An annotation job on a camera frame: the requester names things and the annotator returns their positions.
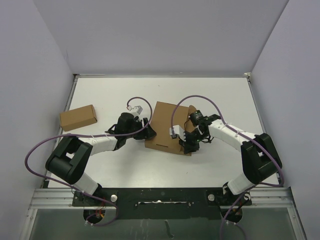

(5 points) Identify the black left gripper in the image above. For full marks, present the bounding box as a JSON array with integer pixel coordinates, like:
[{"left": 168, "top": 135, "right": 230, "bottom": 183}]
[{"left": 125, "top": 117, "right": 156, "bottom": 140}]

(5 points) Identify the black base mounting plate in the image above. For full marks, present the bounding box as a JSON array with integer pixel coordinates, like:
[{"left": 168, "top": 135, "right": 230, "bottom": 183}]
[{"left": 72, "top": 187, "right": 252, "bottom": 220}]

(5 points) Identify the brown cardboard box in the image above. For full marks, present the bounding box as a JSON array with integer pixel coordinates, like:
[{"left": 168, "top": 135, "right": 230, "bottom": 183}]
[{"left": 144, "top": 101, "right": 196, "bottom": 155}]

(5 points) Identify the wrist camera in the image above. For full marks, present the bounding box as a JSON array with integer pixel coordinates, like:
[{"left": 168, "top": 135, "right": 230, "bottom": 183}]
[
  {"left": 169, "top": 125, "right": 186, "bottom": 141},
  {"left": 126, "top": 105, "right": 143, "bottom": 117}
]

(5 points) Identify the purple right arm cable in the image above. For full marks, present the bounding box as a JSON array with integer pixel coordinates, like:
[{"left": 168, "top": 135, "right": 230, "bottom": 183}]
[{"left": 169, "top": 95, "right": 285, "bottom": 240}]

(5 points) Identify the small folded cardboard box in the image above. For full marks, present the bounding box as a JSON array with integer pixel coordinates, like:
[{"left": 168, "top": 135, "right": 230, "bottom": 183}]
[{"left": 59, "top": 104, "right": 98, "bottom": 132}]

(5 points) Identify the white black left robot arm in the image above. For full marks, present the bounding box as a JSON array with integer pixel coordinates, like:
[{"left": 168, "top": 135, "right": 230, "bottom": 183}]
[{"left": 45, "top": 112, "right": 157, "bottom": 206}]

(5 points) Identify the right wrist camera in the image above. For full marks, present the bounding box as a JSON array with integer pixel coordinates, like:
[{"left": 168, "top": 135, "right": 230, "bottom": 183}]
[{"left": 169, "top": 125, "right": 186, "bottom": 141}]

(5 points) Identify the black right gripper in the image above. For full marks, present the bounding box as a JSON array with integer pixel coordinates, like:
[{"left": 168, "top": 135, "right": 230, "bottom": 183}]
[{"left": 178, "top": 129, "right": 207, "bottom": 154}]

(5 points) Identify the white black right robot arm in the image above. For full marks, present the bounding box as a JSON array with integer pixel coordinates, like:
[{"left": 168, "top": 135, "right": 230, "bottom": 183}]
[{"left": 170, "top": 110, "right": 283, "bottom": 205}]

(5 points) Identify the aluminium frame rail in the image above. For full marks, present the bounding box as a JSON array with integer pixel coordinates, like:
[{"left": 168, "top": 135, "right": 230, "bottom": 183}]
[{"left": 29, "top": 74, "right": 306, "bottom": 240}]

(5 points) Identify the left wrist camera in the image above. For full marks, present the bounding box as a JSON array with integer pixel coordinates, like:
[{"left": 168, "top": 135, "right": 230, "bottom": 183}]
[{"left": 126, "top": 105, "right": 143, "bottom": 117}]

